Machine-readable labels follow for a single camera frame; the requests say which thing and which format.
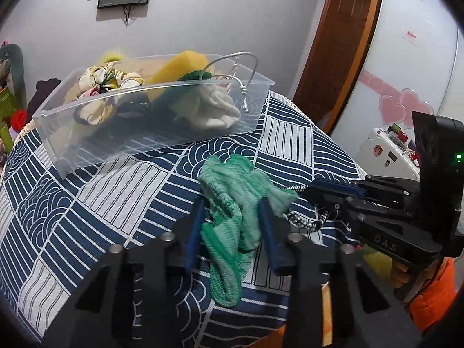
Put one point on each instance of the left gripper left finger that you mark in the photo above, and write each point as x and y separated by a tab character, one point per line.
172	252

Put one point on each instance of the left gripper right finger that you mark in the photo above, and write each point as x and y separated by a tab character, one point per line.
294	255

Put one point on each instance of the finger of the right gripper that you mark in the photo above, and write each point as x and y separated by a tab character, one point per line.
330	212
321	191

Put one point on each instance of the green mesh cloth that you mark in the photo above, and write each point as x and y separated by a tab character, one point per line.
233	189

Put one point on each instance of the clear plastic storage bin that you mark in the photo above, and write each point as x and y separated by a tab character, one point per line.
71	145

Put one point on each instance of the white cloth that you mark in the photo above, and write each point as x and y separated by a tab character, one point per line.
206	107

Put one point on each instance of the yellow sponge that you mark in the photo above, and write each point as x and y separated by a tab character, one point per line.
185	66

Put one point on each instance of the floral fabric scrunchie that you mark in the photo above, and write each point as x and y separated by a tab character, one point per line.
97	80

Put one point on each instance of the black patterned headband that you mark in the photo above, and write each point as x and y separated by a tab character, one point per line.
133	105

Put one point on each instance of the orange sleeve forearm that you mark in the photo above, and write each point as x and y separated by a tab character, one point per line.
432	303

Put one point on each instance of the right hand holding handle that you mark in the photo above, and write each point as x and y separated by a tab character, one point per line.
400	275

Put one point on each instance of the white sticker-covered suitcase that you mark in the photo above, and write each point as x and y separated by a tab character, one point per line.
386	153

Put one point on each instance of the blue white patterned bedspread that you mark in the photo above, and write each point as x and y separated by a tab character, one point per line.
53	230

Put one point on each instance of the brown wooden door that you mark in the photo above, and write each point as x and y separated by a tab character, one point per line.
339	48

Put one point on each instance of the white wardrobe sliding door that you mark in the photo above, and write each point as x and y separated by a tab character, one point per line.
415	60

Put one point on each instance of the red plush item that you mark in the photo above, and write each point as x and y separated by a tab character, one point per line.
18	120

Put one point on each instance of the dark purple garment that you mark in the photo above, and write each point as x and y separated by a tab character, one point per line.
43	89

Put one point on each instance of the grey green plush dinosaur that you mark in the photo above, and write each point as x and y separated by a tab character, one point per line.
12	69

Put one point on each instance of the silver metal wire handle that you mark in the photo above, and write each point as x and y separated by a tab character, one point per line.
233	73

